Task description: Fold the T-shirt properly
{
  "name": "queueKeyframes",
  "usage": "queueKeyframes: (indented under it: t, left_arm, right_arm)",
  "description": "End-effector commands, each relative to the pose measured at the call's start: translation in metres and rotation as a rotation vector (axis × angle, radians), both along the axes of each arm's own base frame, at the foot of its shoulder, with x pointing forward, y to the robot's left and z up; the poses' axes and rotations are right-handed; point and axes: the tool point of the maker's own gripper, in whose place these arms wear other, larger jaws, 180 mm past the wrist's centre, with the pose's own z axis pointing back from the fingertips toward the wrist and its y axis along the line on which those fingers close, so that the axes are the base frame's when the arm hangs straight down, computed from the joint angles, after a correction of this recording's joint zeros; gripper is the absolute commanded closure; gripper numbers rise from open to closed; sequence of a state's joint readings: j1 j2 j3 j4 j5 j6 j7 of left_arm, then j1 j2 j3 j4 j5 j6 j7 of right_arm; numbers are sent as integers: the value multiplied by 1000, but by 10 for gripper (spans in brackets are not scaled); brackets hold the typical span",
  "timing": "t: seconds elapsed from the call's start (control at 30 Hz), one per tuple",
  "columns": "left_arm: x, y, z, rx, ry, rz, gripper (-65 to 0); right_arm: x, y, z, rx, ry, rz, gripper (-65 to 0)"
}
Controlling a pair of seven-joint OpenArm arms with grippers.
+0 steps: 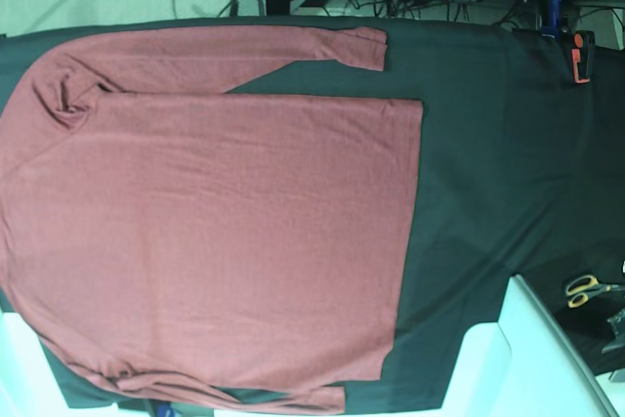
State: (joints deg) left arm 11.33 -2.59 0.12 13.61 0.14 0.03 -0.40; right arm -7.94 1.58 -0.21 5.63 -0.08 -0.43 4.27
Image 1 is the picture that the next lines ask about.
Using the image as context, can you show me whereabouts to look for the red long-sleeve shirt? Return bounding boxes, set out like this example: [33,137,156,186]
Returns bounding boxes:
[1,25,423,415]

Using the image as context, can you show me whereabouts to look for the orange black clamp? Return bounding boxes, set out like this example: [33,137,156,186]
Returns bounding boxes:
[570,30,596,84]

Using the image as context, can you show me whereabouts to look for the black table cloth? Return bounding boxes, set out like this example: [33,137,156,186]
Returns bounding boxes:
[0,16,625,411]

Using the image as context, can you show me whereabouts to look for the black metal tool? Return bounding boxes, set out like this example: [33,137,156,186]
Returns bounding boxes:
[602,310,625,384]

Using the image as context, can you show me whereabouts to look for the white bin right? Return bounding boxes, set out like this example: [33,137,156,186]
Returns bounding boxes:
[441,275,624,416]

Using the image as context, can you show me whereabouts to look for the white bin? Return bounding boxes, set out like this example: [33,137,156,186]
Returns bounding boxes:
[441,275,624,416]
[1,313,119,417]

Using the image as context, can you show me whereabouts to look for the white bin left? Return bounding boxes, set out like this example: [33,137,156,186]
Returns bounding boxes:
[1,313,119,417]

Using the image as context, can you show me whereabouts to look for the yellow-handled scissors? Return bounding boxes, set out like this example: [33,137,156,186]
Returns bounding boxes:
[563,274,624,309]

